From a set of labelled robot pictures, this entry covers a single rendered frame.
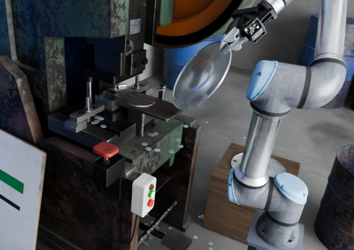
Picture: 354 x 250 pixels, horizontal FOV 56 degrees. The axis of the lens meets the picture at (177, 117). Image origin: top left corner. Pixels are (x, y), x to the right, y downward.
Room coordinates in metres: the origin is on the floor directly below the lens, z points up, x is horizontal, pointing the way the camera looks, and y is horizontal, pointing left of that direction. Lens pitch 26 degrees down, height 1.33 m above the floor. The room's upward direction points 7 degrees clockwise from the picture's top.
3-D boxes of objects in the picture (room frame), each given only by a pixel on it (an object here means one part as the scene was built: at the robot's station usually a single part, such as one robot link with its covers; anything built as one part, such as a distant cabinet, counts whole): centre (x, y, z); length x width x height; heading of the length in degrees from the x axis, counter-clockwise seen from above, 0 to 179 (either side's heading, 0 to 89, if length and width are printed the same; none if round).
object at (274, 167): (1.50, -0.46, 0.35); 0.29 x 0.29 x 0.01
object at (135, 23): (1.27, 0.23, 1.04); 0.17 x 0.15 x 0.30; 64
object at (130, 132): (1.29, 0.27, 0.68); 0.45 x 0.30 x 0.06; 154
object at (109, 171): (0.90, 0.20, 0.62); 0.10 x 0.06 x 0.20; 154
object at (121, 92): (1.28, 0.26, 0.76); 0.15 x 0.09 x 0.05; 154
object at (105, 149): (0.89, 0.21, 0.72); 0.07 x 0.06 x 0.08; 64
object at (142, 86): (1.44, 0.19, 0.76); 0.17 x 0.06 x 0.10; 154
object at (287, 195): (0.94, -0.40, 0.62); 0.13 x 0.12 x 0.14; 80
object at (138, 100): (1.21, 0.11, 0.72); 0.25 x 0.14 x 0.14; 64
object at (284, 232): (0.94, -0.41, 0.50); 0.15 x 0.15 x 0.10
